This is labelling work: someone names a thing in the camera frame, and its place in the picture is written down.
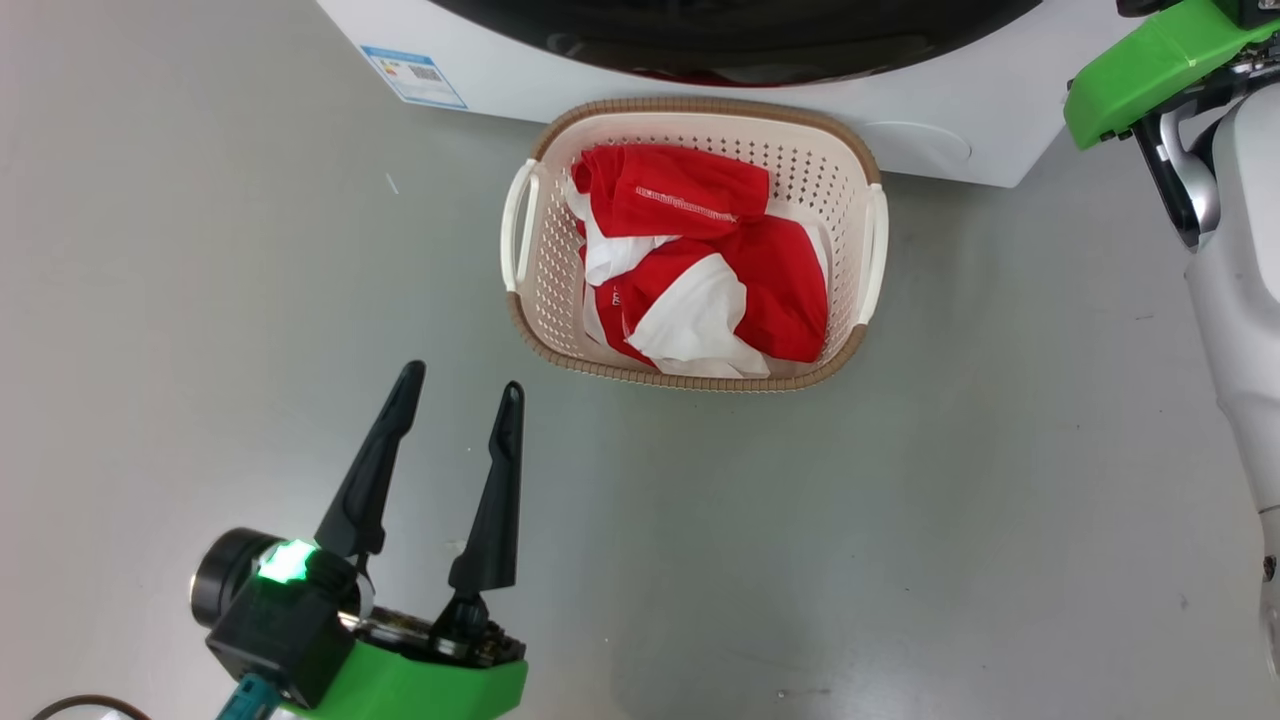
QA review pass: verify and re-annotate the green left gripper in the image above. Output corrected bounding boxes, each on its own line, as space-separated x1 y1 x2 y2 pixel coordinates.
280 360 530 720

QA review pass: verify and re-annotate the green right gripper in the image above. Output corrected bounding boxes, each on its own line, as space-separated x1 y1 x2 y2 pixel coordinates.
1063 0 1280 152

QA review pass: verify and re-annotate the black glass washing machine door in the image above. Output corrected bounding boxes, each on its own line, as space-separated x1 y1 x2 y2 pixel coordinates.
425 0 1047 89

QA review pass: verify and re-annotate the red and white garment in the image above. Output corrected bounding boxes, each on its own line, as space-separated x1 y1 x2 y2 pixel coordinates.
565 143 832 380

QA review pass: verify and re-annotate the white washing machine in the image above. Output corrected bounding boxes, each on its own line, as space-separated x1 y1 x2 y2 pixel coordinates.
315 0 1142 189

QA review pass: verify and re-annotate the cream perforated laundry basket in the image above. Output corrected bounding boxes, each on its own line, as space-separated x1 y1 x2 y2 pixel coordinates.
500 96 890 393

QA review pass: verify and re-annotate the round white filter cover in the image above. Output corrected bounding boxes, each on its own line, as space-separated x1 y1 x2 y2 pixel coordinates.
862 120 974 170

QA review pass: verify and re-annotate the blue energy label sticker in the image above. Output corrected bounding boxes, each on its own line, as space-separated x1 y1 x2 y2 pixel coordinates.
360 45 469 111

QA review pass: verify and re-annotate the teal cable connector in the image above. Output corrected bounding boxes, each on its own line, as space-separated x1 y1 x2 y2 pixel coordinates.
215 673 287 720

